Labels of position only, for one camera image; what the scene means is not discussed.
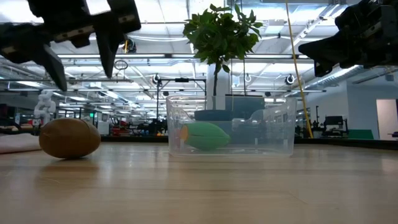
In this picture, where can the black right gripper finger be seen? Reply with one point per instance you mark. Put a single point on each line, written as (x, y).
(323, 67)
(323, 49)

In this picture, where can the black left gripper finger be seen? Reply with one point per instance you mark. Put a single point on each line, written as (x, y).
(53, 65)
(109, 43)

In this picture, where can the brown toy kiwi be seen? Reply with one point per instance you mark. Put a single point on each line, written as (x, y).
(69, 138)

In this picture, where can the green toy fruit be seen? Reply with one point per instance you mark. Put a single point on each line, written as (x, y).
(208, 137)

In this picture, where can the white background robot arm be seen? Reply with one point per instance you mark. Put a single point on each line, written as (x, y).
(45, 105)

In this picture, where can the clear plastic tupperware container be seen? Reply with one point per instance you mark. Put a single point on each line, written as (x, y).
(267, 140)

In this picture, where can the black background machine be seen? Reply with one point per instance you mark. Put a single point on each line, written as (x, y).
(334, 124)

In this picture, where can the green floor box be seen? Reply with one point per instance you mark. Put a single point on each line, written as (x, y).
(360, 134)

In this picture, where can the white folded cloth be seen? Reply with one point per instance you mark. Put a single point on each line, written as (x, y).
(17, 143)

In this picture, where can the white building column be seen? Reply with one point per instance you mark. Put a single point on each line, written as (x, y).
(222, 84)

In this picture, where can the green leafy potted tree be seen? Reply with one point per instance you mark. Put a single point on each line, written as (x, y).
(219, 34)

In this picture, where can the black metal stand frame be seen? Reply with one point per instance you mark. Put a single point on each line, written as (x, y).
(158, 96)

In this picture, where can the black table frame rail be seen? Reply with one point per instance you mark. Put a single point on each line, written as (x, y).
(133, 138)

